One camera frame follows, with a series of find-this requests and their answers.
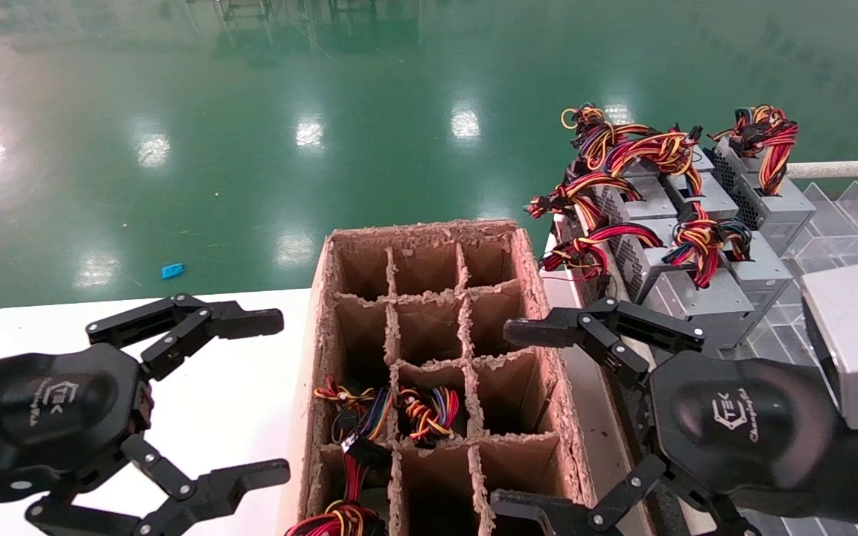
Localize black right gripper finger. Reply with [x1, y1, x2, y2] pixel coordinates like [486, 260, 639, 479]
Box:
[490, 454, 761, 536]
[503, 296, 707, 389]

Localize clear acrylic divider tray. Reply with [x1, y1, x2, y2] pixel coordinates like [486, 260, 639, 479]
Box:
[727, 177, 858, 536]

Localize worn cardboard divider box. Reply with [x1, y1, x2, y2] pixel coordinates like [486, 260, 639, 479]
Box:
[291, 218, 597, 536]

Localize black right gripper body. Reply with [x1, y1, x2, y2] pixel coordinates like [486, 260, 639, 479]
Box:
[649, 350, 847, 516]

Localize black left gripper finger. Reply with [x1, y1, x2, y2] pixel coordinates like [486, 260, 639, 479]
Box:
[25, 434, 292, 536]
[85, 293, 285, 382]

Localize silver power supply with cables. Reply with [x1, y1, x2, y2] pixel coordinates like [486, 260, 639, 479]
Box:
[539, 220, 707, 302]
[398, 385, 461, 441]
[315, 376, 394, 447]
[649, 268, 778, 352]
[711, 104, 819, 258]
[562, 103, 718, 178]
[662, 201, 796, 313]
[585, 123, 741, 222]
[526, 171, 681, 226]

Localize cart with white pipe frame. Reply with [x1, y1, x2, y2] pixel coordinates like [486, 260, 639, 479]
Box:
[541, 159, 858, 536]

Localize power supply cables in box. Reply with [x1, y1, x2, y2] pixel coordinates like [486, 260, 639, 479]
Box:
[285, 435, 394, 536]

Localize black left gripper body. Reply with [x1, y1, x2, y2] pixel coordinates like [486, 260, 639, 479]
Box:
[0, 346, 154, 507]

